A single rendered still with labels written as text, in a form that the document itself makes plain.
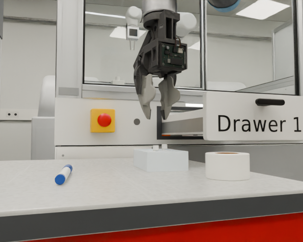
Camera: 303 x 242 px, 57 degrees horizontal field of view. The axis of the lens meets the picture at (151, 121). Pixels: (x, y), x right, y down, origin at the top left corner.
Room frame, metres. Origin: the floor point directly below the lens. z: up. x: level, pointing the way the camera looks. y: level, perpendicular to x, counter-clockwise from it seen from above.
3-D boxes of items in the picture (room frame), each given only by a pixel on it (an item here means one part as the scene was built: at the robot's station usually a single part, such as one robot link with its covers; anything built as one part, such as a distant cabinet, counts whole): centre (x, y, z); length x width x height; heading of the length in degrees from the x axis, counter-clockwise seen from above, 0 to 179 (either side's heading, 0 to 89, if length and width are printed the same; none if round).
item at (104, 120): (0.82, 0.14, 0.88); 0.04 x 0.03 x 0.04; 108
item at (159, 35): (0.58, -0.02, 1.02); 0.09 x 0.08 x 0.12; 28
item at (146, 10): (0.59, -0.02, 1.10); 0.08 x 0.08 x 0.05
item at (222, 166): (0.46, -0.12, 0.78); 0.07 x 0.07 x 0.04
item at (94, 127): (0.86, 0.15, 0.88); 0.07 x 0.05 x 0.07; 108
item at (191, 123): (0.87, -0.19, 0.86); 0.40 x 0.26 x 0.06; 18
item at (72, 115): (1.44, -0.05, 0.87); 1.02 x 0.95 x 0.14; 108
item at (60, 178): (0.45, 0.14, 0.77); 0.14 x 0.02 x 0.02; 12
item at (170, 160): (0.60, -0.02, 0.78); 0.12 x 0.08 x 0.04; 16
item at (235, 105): (0.67, -0.26, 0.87); 0.29 x 0.02 x 0.11; 108
